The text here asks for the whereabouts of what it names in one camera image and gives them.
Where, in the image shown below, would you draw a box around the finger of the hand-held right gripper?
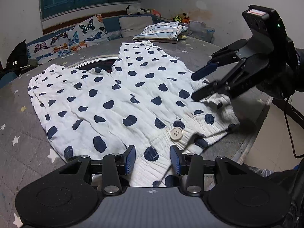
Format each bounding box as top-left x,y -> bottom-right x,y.
191,39 -> 249,81
191,58 -> 247,101

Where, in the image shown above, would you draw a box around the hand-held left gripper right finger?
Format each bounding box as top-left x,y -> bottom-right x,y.
170,145 -> 250,194

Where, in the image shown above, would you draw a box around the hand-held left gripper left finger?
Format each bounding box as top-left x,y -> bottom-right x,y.
58,145 -> 136,196

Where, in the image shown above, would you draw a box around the white navy-dotted pants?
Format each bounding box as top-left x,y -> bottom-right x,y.
27,40 -> 240,188

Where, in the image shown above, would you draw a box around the clear plastic storage box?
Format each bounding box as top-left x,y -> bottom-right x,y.
188,20 -> 215,43

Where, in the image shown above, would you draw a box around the small plush toys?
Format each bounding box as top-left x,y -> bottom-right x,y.
172,13 -> 190,24

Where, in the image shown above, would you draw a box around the folded striped cloth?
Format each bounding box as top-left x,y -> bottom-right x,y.
132,21 -> 188,44

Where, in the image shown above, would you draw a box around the colourful plush toy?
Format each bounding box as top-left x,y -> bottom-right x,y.
142,8 -> 162,17

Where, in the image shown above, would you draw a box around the grey pillow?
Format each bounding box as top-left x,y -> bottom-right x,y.
118,16 -> 154,38

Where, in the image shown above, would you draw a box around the white and black plush toy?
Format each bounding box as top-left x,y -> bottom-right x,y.
125,5 -> 143,15

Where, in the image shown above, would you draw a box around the round induction cooktop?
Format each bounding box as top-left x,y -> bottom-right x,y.
65,56 -> 119,74

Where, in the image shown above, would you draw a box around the person's leg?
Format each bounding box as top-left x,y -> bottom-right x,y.
249,158 -> 304,228

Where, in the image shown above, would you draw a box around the butterfly print cushion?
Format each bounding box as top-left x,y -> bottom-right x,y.
27,14 -> 108,61

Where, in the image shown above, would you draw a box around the olive green garment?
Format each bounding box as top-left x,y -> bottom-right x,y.
20,59 -> 38,73

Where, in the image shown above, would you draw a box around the black bag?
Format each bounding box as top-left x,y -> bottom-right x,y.
6,39 -> 29,70

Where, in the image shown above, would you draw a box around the black cable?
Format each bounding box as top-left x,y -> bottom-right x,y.
284,97 -> 304,158

